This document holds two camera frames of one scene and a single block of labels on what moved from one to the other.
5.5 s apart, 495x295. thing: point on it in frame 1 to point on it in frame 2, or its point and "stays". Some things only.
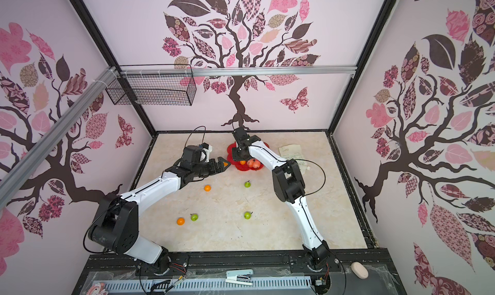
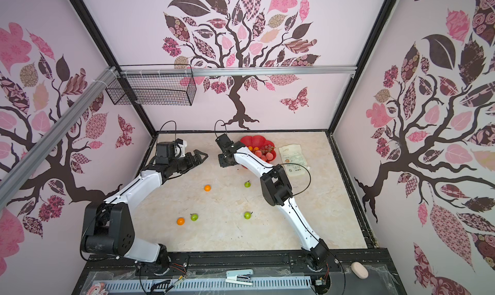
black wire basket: x=178 y=90 stays
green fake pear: x=247 y=215 stays
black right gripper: x=235 y=156 to x=222 y=161
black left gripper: x=221 y=169 to x=193 y=163
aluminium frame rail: x=13 y=174 stays
